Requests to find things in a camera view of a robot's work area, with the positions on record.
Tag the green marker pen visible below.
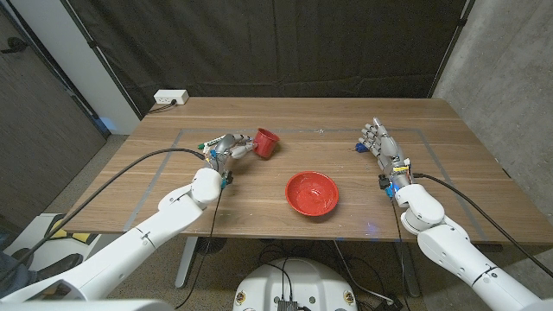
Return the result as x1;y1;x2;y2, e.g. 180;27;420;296
197;136;226;151

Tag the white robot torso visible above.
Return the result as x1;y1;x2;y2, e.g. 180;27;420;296
232;257;358;311

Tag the black leather shoe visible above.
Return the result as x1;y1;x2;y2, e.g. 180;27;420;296
34;253;84;282
10;247;34;264

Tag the person leg in jeans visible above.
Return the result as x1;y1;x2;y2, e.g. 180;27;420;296
0;252;35;299

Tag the black power strip cord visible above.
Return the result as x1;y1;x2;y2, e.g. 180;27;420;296
148;98;178;116

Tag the black door handle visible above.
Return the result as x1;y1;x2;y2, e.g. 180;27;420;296
1;36;29;55

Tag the black backdrop curtain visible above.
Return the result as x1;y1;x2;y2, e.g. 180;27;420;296
60;0;476;120

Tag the white power strip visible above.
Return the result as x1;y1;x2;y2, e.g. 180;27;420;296
153;89;190;105

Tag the white floor cable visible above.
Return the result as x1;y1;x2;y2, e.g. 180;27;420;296
332;239;390;303

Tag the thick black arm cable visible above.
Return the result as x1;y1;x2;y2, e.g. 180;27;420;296
412;172;553;277
0;148;208;282

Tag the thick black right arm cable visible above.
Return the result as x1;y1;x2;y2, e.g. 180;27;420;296
412;172;553;277

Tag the metal table leg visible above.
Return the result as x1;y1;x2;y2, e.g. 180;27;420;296
395;241;423;298
175;236;200;289

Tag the grey tape outline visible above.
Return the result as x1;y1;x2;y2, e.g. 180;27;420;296
123;127;489;241

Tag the red bowl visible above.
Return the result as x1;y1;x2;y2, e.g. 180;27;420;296
284;170;340;218

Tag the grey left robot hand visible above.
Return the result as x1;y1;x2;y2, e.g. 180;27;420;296
207;132;259;175

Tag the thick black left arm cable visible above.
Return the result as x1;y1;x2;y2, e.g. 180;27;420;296
0;148;208;282

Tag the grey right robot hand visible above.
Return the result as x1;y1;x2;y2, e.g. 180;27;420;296
357;116;414;186

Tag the white floor platform yellow marking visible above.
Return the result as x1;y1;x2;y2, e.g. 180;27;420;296
15;213;126;271

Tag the red cup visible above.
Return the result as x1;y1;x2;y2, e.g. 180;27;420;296
252;127;281;160

